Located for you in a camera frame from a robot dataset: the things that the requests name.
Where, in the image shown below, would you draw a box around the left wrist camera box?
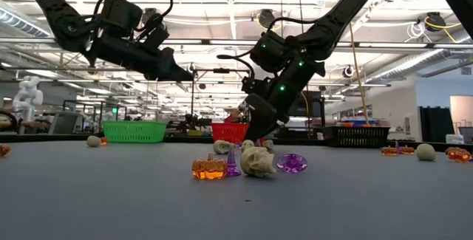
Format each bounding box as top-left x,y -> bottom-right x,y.
142,24 -> 171,51

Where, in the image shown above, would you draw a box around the black metal frame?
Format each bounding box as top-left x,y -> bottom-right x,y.
190,68 -> 251,130
62,99 -> 129,123

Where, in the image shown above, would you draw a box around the black table frame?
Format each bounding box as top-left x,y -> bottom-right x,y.
0,132 -> 473,155

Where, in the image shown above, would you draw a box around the blue storage bins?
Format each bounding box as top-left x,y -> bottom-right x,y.
338,117 -> 372,128

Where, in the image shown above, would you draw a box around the black workbench equipment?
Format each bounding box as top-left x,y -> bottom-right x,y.
168,114 -> 214,137

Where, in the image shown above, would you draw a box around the grey box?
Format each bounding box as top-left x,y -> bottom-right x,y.
50,111 -> 85,134

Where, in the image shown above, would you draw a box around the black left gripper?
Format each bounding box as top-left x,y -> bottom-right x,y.
84,35 -> 194,83

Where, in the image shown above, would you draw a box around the red plastic basket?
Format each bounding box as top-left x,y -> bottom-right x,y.
211,123 -> 265,145

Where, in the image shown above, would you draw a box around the black right camera cable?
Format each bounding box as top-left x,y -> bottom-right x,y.
217,16 -> 319,82

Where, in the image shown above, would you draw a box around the yellow hanging cable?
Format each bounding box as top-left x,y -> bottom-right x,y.
341,0 -> 372,127

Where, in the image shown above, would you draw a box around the black left camera cable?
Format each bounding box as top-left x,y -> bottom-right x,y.
123,0 -> 174,32

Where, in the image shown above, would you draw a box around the black camera cable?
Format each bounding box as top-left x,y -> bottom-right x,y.
217,16 -> 319,82
123,0 -> 174,32

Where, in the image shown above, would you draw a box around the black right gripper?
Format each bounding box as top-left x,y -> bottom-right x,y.
244,57 -> 326,142

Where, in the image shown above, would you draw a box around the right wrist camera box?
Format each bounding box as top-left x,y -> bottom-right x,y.
242,77 -> 275,95

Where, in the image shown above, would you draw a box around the white robot figure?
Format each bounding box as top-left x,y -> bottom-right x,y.
12,75 -> 44,123

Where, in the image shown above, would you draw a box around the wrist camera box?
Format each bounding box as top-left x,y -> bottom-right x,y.
142,24 -> 171,51
242,77 -> 275,95

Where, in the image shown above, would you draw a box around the green plastic basket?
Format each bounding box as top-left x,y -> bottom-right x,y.
102,120 -> 169,144

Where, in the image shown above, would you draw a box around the black plastic basket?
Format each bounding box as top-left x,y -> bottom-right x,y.
330,126 -> 391,148

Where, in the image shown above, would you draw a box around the white coiled cable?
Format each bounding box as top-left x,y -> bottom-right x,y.
406,21 -> 426,42

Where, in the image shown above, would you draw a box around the black monitor screen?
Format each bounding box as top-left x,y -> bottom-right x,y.
299,90 -> 325,119

